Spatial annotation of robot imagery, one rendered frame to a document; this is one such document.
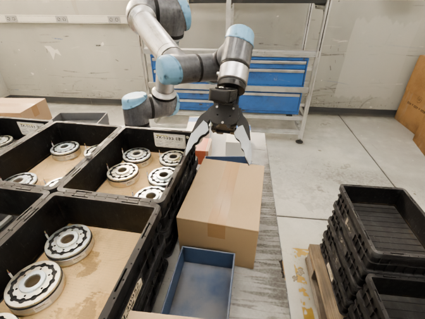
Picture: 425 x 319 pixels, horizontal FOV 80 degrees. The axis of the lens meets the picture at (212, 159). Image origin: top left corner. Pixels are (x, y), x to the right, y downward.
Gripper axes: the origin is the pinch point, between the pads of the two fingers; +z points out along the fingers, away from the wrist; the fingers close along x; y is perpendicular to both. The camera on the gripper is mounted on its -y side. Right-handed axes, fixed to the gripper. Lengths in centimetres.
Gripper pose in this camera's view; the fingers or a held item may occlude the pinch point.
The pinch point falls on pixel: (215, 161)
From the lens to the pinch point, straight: 57.4
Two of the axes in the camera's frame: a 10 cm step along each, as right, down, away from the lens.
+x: -9.7, -1.4, 1.9
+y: 1.6, 2.1, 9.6
